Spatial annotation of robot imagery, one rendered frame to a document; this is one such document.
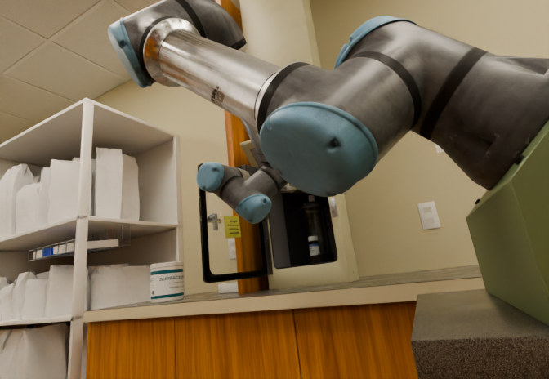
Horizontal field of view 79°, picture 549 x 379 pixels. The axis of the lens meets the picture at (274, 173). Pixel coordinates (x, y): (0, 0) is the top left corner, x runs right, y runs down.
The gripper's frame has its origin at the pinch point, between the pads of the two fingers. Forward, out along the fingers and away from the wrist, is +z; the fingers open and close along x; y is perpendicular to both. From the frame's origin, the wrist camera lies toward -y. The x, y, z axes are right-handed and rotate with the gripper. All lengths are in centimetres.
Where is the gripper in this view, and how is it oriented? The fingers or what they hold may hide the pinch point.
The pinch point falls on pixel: (275, 195)
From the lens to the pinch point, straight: 111.5
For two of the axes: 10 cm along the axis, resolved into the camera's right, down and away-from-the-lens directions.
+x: -8.6, 2.3, 4.4
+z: 4.8, 1.4, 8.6
